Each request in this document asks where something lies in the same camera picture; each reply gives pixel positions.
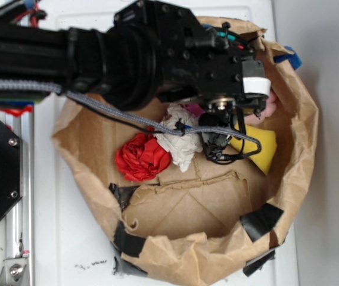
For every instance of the pink plush bunny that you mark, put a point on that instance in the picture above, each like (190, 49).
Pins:
(271, 105)

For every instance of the aluminium extrusion rail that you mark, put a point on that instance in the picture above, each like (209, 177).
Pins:
(18, 265)

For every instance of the brown paper bag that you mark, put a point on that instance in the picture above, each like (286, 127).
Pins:
(199, 226)

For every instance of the white plastic lid board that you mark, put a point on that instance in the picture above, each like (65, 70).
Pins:
(69, 246)

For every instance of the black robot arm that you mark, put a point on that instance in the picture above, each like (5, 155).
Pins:
(154, 49)

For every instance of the crumpled white paper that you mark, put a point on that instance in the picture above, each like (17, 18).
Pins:
(181, 148)

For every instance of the blue tape piece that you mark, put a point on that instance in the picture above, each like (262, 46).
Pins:
(293, 58)

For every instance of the crumpled red paper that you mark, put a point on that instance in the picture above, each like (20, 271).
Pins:
(142, 158)

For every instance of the yellow green sponge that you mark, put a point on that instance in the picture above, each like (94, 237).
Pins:
(267, 139)

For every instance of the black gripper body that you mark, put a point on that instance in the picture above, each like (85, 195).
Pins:
(227, 74)

